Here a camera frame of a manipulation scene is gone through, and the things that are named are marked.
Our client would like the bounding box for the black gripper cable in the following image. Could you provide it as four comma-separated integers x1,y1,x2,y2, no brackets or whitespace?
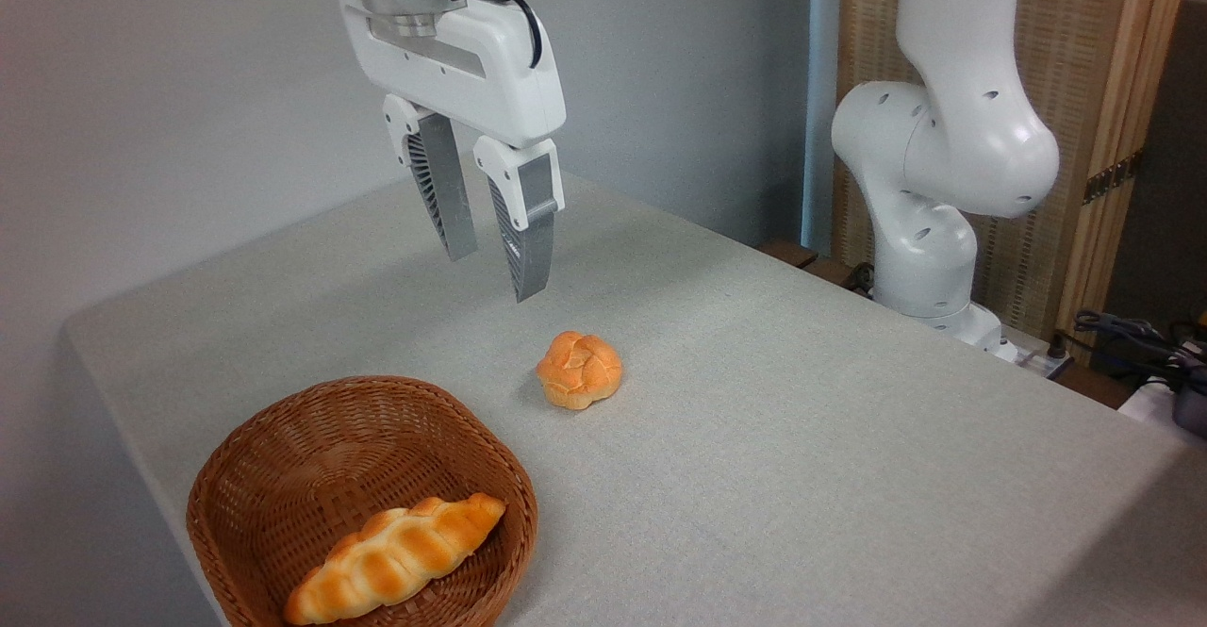
456,0,546,71

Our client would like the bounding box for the round knotted bread roll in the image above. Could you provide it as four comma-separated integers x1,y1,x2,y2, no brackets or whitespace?
536,330,624,411

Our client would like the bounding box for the dark grey box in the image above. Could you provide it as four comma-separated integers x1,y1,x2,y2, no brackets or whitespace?
1172,363,1207,439

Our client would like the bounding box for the bundle of dark cables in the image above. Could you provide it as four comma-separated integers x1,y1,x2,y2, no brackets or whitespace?
1071,308,1207,394

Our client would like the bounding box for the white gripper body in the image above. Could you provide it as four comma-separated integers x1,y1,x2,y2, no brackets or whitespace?
324,0,568,150

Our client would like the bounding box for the black metal screen hinge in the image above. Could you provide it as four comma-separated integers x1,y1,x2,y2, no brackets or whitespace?
1082,150,1143,206

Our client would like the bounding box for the pale vertical pipe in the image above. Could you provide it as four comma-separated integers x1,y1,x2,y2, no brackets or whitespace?
801,0,843,256

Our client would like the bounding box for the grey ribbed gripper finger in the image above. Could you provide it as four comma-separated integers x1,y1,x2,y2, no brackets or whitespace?
472,136,567,305
382,93,479,263

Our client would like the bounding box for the long braided bread loaf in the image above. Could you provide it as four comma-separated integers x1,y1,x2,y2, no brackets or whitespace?
283,492,507,627

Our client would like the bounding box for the brown wicker basket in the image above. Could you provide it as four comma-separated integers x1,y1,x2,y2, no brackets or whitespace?
185,375,539,627

